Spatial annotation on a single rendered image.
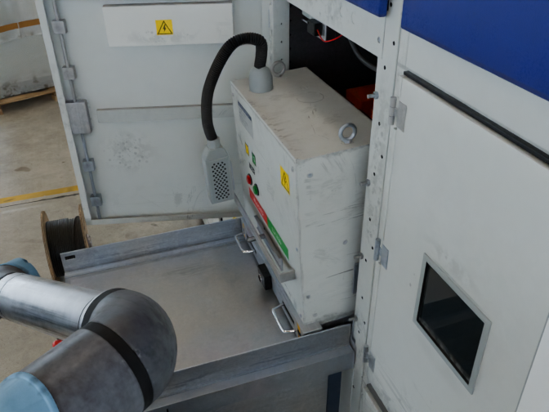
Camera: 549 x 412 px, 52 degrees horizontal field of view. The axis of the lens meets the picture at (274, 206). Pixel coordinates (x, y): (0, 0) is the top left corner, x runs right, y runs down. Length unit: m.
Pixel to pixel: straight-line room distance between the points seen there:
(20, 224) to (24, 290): 2.82
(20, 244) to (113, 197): 1.65
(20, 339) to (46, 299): 2.07
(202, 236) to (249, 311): 0.36
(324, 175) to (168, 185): 0.81
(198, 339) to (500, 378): 0.83
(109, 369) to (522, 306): 0.53
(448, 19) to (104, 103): 1.17
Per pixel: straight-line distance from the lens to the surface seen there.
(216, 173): 1.60
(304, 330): 1.42
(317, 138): 1.23
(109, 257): 1.80
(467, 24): 0.83
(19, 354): 2.84
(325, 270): 1.34
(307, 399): 1.57
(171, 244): 1.81
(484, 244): 0.86
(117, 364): 0.62
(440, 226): 0.94
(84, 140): 1.83
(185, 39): 1.66
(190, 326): 1.55
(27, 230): 3.63
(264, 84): 1.47
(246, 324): 1.54
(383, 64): 1.07
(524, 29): 0.74
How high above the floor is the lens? 1.90
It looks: 33 degrees down
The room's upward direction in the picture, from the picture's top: 1 degrees counter-clockwise
